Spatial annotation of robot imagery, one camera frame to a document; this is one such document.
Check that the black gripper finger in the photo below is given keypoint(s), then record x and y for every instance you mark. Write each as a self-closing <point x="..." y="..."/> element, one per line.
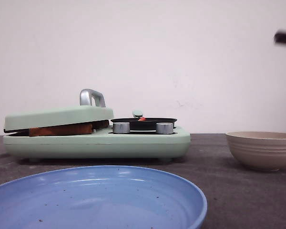
<point x="280" y="37"/>

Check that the blue plate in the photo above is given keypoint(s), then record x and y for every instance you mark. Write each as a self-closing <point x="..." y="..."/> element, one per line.
<point x="102" y="197"/>

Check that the white bread slice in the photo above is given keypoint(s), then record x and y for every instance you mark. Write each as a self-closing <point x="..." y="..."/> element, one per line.
<point x="62" y="130"/>
<point x="100" y="124"/>

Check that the mint green breakfast maker base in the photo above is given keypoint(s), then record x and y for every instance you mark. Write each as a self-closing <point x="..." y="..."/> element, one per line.
<point x="100" y="144"/>

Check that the silver right control knob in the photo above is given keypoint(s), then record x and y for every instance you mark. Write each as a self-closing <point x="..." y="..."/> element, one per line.
<point x="164" y="128"/>

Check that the small black frying pan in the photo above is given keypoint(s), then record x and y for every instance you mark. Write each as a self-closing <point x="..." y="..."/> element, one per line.
<point x="148" y="125"/>

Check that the silver left control knob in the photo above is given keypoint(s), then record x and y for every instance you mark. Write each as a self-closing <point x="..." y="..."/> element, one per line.
<point x="121" y="128"/>

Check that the mint green breakfast maker lid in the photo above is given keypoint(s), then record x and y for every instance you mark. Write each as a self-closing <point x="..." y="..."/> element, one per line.
<point x="92" y="108"/>

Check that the beige ribbed bowl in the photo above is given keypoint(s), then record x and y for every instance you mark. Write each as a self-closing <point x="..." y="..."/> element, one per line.
<point x="265" y="151"/>

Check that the silver control knob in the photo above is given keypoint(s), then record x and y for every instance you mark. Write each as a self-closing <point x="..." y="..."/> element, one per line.
<point x="164" y="128"/>
<point x="121" y="128"/>

